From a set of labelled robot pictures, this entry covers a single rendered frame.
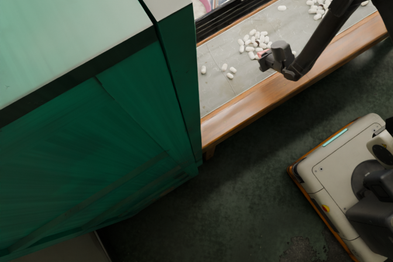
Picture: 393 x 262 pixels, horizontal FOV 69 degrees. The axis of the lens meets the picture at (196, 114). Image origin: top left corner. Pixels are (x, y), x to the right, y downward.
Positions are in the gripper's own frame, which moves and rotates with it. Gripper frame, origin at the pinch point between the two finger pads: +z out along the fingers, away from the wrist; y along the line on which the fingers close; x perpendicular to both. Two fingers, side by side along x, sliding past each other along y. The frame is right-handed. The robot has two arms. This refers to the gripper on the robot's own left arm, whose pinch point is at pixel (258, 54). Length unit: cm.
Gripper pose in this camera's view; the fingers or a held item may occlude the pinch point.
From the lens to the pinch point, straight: 131.3
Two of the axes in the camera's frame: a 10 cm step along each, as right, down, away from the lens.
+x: 3.7, 7.4, 5.7
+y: -8.5, 5.1, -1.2
